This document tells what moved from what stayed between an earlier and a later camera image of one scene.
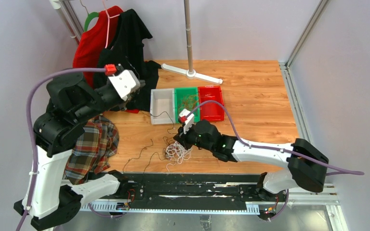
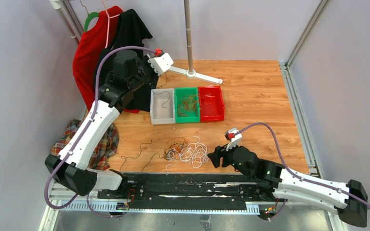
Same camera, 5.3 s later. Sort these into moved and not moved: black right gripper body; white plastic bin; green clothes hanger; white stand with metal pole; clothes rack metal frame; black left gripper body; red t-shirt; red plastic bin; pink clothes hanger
Moved: black left gripper body; black right gripper body
Not moved: clothes rack metal frame; red plastic bin; white stand with metal pole; pink clothes hanger; red t-shirt; green clothes hanger; white plastic bin
